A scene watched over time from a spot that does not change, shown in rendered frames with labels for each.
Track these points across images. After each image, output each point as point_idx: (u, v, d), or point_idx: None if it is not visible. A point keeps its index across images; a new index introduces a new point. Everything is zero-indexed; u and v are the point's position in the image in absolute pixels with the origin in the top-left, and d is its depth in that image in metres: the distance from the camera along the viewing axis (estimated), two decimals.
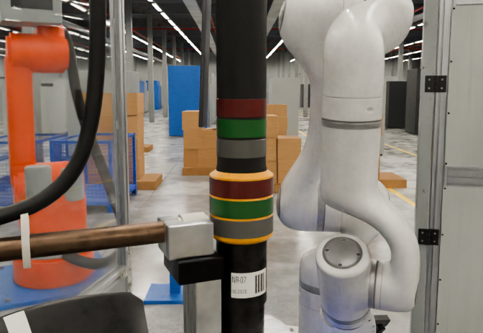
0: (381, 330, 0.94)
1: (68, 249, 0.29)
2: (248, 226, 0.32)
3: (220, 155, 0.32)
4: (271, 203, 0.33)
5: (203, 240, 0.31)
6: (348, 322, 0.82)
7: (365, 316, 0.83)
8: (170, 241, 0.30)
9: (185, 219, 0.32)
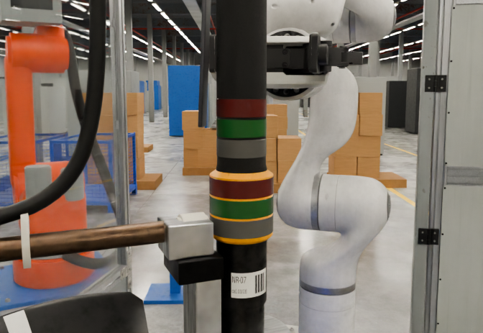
0: (338, 47, 0.46)
1: (68, 249, 0.29)
2: (248, 226, 0.32)
3: (220, 155, 0.32)
4: (271, 203, 0.33)
5: (203, 240, 0.31)
6: None
7: (305, 32, 0.58)
8: (170, 241, 0.30)
9: (185, 219, 0.32)
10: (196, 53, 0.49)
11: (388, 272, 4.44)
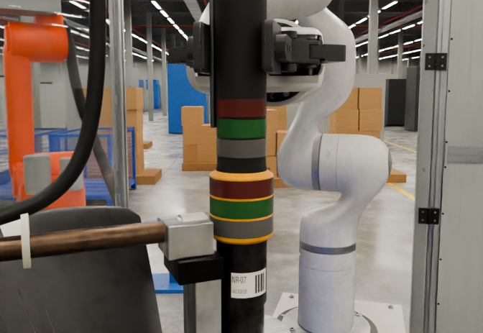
0: (307, 40, 0.36)
1: (68, 249, 0.29)
2: (248, 226, 0.32)
3: (220, 155, 0.32)
4: (271, 203, 0.33)
5: (203, 240, 0.31)
6: None
7: (295, 24, 0.49)
8: (170, 241, 0.30)
9: (185, 219, 0.32)
10: (174, 47, 0.38)
11: (388, 263, 4.44)
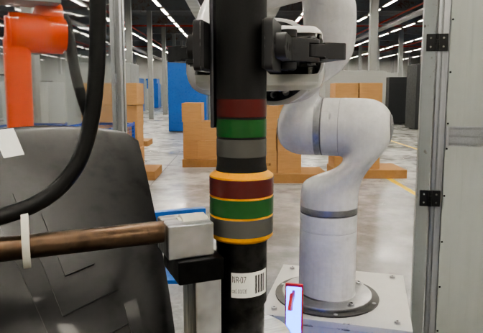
0: (307, 39, 0.36)
1: (68, 249, 0.29)
2: (248, 226, 0.32)
3: (220, 155, 0.32)
4: (271, 203, 0.33)
5: (203, 240, 0.31)
6: None
7: (295, 24, 0.49)
8: (170, 241, 0.30)
9: (185, 219, 0.32)
10: (174, 46, 0.38)
11: (389, 255, 4.43)
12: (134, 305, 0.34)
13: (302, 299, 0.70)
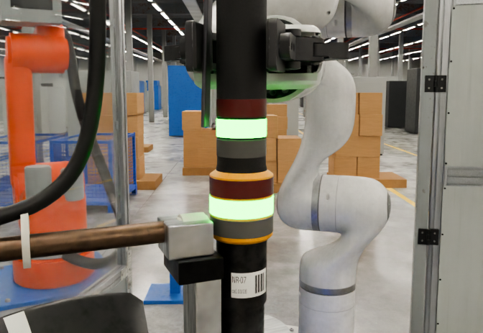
0: (310, 38, 0.36)
1: (68, 249, 0.29)
2: (248, 226, 0.32)
3: (220, 155, 0.32)
4: (271, 203, 0.33)
5: (203, 240, 0.31)
6: None
7: (295, 21, 0.49)
8: (170, 241, 0.30)
9: (185, 219, 0.32)
10: (169, 45, 0.38)
11: (388, 272, 4.44)
12: None
13: None
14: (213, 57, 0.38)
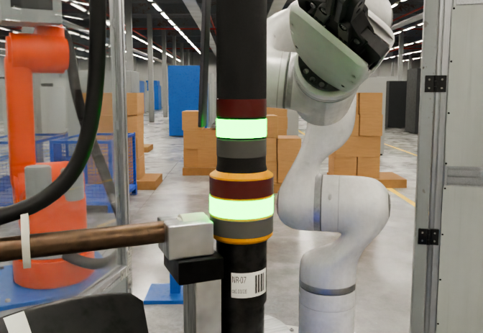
0: (315, 7, 0.46)
1: (68, 249, 0.29)
2: (248, 226, 0.32)
3: (220, 155, 0.32)
4: (271, 203, 0.33)
5: (203, 240, 0.31)
6: (315, 99, 0.59)
7: (296, 79, 0.59)
8: (170, 241, 0.30)
9: (185, 219, 0.32)
10: (374, 49, 0.45)
11: (388, 272, 4.44)
12: None
13: None
14: None
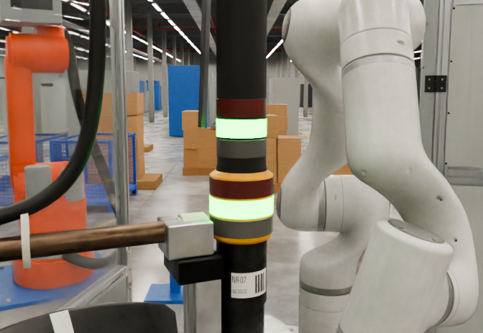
0: None
1: (68, 249, 0.29)
2: (248, 226, 0.32)
3: (220, 155, 0.32)
4: (271, 203, 0.33)
5: (203, 240, 0.31)
6: None
7: None
8: (170, 241, 0.30)
9: (185, 219, 0.32)
10: None
11: None
12: None
13: None
14: None
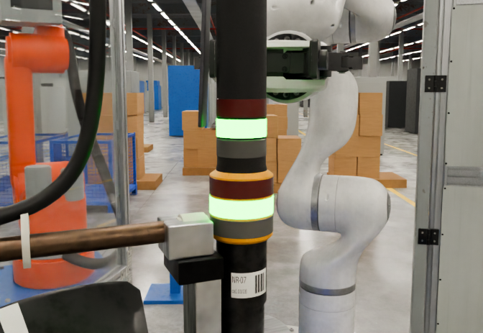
0: (338, 52, 0.46)
1: (68, 249, 0.29)
2: (248, 226, 0.32)
3: (220, 155, 0.32)
4: (271, 203, 0.33)
5: (203, 240, 0.31)
6: None
7: (305, 35, 0.58)
8: (170, 241, 0.30)
9: (185, 219, 0.32)
10: (196, 57, 0.49)
11: (388, 272, 4.44)
12: None
13: None
14: None
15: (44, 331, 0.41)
